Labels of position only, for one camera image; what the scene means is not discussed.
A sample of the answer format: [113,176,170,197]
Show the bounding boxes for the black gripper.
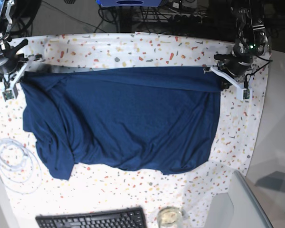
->
[0,39,29,74]
[214,52,253,77]

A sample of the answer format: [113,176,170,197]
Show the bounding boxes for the dark blue t-shirt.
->
[20,67,222,180]

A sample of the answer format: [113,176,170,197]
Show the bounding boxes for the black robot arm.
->
[214,0,271,78]
[0,0,42,75]

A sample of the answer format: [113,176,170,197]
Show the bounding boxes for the black power strip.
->
[169,13,215,24]

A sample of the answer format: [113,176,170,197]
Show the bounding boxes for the terrazzo patterned table cloth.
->
[0,32,270,228]

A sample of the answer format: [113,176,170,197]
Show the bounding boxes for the clear glass jar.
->
[157,207,183,228]

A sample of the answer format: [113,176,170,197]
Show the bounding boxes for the black computer keyboard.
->
[35,207,147,228]

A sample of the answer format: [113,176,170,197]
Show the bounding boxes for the coiled white cable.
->
[0,138,43,195]

